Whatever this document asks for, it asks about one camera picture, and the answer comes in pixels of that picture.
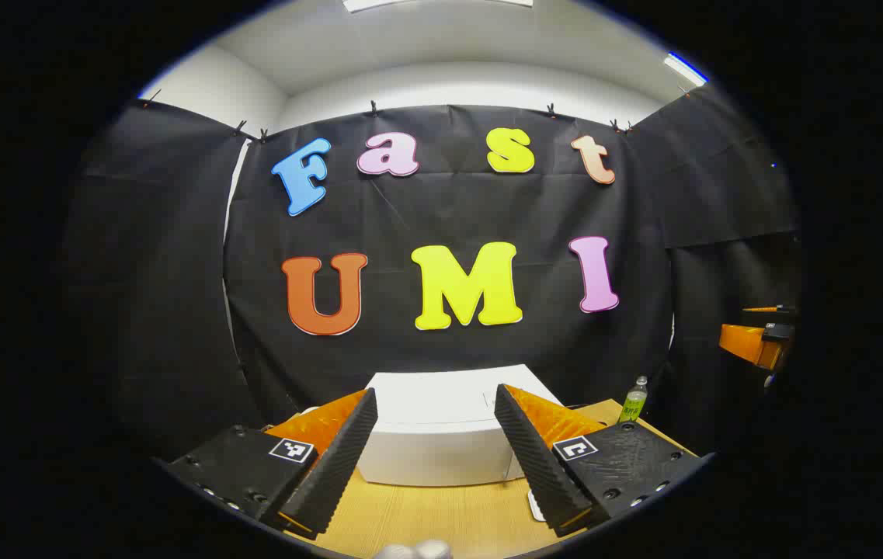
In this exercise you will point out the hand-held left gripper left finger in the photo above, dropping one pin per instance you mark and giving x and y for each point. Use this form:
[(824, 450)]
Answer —
[(340, 458)]

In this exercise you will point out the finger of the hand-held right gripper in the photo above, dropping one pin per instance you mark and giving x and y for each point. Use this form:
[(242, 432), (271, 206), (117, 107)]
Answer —
[(748, 343), (767, 309)]

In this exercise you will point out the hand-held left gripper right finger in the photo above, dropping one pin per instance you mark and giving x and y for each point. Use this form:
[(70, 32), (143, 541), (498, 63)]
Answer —
[(534, 458)]

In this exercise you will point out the white microwave oven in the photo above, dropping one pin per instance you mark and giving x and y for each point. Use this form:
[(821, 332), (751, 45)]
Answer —
[(433, 427)]

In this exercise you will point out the green tea bottle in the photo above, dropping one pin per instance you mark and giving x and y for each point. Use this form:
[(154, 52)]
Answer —
[(634, 404)]

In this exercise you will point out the ceiling light panel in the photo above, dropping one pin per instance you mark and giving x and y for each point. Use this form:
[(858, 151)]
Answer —
[(379, 3), (684, 68)]

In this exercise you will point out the black backdrop cloth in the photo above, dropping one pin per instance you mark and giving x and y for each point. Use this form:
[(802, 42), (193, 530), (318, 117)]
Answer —
[(449, 210)]

